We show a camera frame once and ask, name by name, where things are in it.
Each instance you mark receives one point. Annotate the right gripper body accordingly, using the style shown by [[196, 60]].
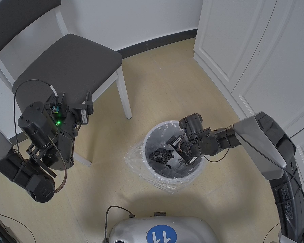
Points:
[[190, 148]]

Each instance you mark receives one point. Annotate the black plastic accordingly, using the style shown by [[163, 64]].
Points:
[[162, 156]]

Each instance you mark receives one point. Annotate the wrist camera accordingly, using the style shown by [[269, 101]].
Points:
[[183, 123], [62, 110]]

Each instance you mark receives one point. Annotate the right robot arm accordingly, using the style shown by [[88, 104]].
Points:
[[263, 135]]

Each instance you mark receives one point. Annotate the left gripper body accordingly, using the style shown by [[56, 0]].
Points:
[[74, 120]]

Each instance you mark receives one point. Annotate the white wardrobe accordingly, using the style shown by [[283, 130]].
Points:
[[243, 34]]

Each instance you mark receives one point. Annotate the clear plastic bag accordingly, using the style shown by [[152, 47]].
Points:
[[134, 158]]

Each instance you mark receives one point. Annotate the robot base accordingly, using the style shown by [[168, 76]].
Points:
[[131, 231]]

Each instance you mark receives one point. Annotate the white trash bin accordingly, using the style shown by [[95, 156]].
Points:
[[172, 180]]

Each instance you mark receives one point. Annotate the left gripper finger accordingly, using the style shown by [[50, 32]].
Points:
[[88, 99]]

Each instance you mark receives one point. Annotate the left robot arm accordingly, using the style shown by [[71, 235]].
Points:
[[38, 125]]

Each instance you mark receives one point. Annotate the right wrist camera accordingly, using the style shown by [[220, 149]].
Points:
[[183, 123]]

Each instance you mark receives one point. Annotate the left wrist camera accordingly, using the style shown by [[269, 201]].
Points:
[[62, 110]]

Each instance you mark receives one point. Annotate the grey and white chair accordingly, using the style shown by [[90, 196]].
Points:
[[73, 59]]

